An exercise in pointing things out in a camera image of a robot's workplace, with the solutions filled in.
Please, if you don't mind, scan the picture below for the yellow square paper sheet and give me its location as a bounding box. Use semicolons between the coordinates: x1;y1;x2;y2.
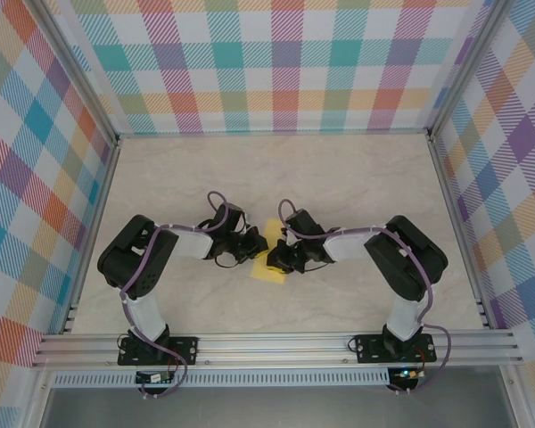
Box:
251;218;289;284

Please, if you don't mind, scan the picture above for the long aluminium mounting rail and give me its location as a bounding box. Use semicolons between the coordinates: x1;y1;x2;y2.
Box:
30;329;525;369

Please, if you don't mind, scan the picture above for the slotted grey cable duct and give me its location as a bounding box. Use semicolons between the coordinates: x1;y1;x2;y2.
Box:
53;367;391;388

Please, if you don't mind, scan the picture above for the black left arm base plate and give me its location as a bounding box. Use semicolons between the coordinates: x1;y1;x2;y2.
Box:
117;336;200;366

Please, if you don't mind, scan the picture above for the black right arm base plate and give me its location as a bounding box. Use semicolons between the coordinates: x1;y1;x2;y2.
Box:
355;333;437;365

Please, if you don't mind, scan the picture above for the aluminium side rail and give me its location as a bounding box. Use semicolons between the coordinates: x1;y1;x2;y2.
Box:
426;131;496;331
60;137;122;335

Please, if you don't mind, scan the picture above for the aluminium frame post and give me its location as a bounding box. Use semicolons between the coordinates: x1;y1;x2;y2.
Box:
425;0;516;139
37;0;120;146

